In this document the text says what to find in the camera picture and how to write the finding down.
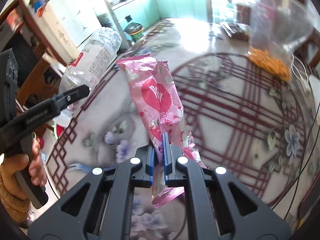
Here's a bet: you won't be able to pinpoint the white charger cable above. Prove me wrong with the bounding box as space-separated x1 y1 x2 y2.
291 55 313 95

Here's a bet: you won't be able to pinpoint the beige knitted sleeve forearm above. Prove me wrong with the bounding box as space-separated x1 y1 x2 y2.
0 173 30 226

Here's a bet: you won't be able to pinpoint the turquoise kitchen cabinets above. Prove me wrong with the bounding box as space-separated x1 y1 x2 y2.
112 0 212 29

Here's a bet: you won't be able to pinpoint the clear plastic water bottle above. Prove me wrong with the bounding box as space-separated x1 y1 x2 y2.
53 26 123 128

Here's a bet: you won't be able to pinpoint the orange snacks in bag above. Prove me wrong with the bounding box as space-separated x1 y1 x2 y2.
247 47 291 82

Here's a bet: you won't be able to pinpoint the wooden chair at right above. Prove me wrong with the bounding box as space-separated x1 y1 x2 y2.
294 28 320 68

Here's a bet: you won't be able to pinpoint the person's left hand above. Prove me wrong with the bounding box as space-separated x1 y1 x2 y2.
0 135 48 201

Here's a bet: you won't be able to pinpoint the dark wooden cabinet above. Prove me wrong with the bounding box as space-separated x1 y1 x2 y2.
1 0 65 107

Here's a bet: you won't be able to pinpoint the white two-door refrigerator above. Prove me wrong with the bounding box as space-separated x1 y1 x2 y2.
36 0 101 65

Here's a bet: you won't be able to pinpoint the clear zip bag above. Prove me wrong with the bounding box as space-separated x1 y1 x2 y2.
249 0 314 73

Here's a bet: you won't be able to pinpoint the red-label bottle in bag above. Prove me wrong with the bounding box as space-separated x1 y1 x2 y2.
251 0 277 50

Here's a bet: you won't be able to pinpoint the green kitchen trash bin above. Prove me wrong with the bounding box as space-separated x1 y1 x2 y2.
124 22 143 42

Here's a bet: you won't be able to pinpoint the dark snack packet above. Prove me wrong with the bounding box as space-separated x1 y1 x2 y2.
220 22 250 41

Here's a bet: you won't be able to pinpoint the red green-rimmed trash basin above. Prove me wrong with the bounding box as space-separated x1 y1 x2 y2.
54 122 65 139

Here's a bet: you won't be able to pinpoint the pink snack wrapper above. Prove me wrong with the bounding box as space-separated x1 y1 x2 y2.
116 54 204 209

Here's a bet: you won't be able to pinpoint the black cable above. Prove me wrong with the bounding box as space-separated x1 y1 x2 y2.
269 100 320 221

